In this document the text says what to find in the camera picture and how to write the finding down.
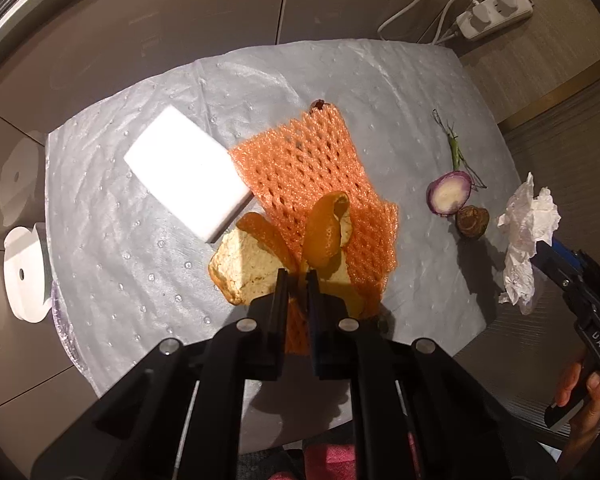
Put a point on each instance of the orange peel with pith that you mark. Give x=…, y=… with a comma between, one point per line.
x=245, y=265

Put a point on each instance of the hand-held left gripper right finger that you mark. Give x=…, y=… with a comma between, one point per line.
x=314, y=320

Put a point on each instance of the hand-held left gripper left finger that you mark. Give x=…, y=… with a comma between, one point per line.
x=276, y=320

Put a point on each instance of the trash bin with purple bag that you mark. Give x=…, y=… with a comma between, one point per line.
x=65, y=340

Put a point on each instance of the curled orange peel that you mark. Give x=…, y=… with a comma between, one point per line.
x=325, y=235

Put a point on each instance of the orange foam fruit net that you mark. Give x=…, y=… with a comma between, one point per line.
x=300, y=160

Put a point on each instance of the green plant stem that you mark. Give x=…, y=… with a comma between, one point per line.
x=450, y=192

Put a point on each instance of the small dark red scrap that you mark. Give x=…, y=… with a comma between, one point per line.
x=318, y=105

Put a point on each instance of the white plastic stool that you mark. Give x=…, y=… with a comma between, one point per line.
x=22, y=270

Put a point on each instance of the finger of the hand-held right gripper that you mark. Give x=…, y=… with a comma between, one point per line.
x=569, y=257
x=555, y=265

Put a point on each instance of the brown round root piece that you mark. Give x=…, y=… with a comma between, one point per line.
x=472, y=221

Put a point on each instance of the grey dimpled absorbent mat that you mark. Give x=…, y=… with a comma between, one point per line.
x=130, y=240

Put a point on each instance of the white tissue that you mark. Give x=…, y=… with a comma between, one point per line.
x=527, y=220

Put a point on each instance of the pink red cloth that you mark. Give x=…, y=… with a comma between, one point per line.
x=330, y=457

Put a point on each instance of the white power strip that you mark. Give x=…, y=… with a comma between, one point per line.
x=497, y=12

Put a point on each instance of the white foam sponge block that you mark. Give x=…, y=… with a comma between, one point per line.
x=190, y=175

